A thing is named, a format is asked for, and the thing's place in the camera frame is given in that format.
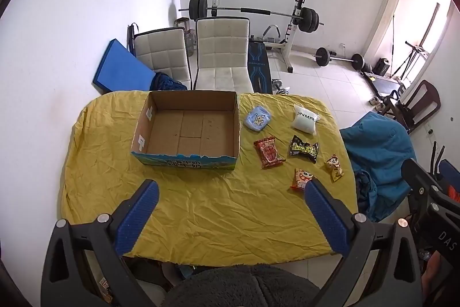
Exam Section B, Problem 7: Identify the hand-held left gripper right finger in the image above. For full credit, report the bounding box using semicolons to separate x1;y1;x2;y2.
305;179;423;307

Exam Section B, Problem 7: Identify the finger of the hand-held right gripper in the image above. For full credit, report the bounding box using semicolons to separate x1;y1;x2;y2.
400;158;460;212

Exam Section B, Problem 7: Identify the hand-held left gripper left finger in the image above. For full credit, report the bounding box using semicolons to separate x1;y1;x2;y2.
41;179;169;307

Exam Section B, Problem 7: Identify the orange snack packet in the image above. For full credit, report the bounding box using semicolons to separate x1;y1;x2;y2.
290;168;315;192

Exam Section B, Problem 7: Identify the yellow panda snack packet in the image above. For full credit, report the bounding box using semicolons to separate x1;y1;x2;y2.
324;153;345;182

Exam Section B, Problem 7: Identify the black and yellow snack packet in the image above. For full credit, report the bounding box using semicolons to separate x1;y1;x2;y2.
289;135;320;164

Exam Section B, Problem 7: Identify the red snack packet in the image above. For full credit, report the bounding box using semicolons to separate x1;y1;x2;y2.
253;136;287;169

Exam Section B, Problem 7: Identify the white zip pouch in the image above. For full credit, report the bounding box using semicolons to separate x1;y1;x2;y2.
292;104;321;132

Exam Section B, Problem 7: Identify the cardboard box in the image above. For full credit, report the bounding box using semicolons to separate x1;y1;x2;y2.
131;90;241;174

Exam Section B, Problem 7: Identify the light blue tissue packet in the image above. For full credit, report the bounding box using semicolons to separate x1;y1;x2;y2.
244;105;271;131

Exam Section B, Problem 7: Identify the blue blanket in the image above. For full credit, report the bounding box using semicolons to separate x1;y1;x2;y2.
339;112;418;222

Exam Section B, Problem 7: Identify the dark wooden chair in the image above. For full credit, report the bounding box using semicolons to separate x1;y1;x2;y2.
380;79;441;134

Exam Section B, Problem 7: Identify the yellow tablecloth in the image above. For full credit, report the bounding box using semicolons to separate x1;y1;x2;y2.
61;90;360;266

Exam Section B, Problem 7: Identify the black floor mat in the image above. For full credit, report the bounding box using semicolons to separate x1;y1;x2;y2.
363;71;407;96

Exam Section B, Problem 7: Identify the grey fleece clothing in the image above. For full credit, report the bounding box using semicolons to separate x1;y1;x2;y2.
164;264;321;307

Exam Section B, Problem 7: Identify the black bag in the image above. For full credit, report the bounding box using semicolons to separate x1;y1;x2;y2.
372;57;391;76

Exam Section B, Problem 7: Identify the black folding stand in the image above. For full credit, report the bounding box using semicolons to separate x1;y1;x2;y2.
391;40;431;82

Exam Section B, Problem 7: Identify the dark blue knitted cloth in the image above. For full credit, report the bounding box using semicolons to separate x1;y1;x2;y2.
150;73;188;92

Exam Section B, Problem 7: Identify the chrome dumbbell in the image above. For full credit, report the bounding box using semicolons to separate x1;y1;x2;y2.
272;78;292;96

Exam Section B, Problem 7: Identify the blue folded foam mat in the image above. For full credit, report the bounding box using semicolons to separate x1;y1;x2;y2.
91;38;157;96

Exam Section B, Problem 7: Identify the short barbell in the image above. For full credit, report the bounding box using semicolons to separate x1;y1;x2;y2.
313;47;365;70

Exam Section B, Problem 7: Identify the white padded chair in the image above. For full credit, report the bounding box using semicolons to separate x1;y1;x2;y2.
133;27;192;90
193;16;252;92

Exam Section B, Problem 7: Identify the black weight bench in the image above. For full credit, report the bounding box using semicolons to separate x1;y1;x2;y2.
248;35;274;94

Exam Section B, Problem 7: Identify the white barbell rack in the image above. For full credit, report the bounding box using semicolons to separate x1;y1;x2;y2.
210;0;310;74

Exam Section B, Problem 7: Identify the long barbell with black plates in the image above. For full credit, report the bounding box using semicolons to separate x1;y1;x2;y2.
178;0;325;35

